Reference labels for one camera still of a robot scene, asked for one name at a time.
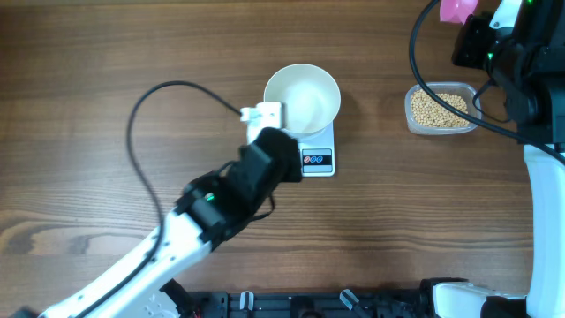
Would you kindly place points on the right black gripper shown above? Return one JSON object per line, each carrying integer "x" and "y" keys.
{"x": 475, "y": 28}

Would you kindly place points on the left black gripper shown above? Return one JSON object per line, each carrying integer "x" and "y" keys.
{"x": 295, "y": 174}

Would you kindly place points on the pink plastic measuring scoop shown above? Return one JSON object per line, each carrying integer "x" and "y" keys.
{"x": 456, "y": 11}

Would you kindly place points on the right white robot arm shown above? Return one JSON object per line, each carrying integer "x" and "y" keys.
{"x": 521, "y": 48}

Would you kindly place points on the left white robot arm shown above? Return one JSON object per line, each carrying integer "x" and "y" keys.
{"x": 213, "y": 209}

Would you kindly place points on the white digital kitchen scale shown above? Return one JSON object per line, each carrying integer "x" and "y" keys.
{"x": 317, "y": 153}

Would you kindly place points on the white bowl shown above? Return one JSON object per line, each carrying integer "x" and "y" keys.
{"x": 310, "y": 95}

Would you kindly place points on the clear container of soybeans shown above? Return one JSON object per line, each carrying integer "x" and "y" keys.
{"x": 426, "y": 117}

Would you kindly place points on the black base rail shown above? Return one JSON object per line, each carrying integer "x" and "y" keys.
{"x": 380, "y": 304}

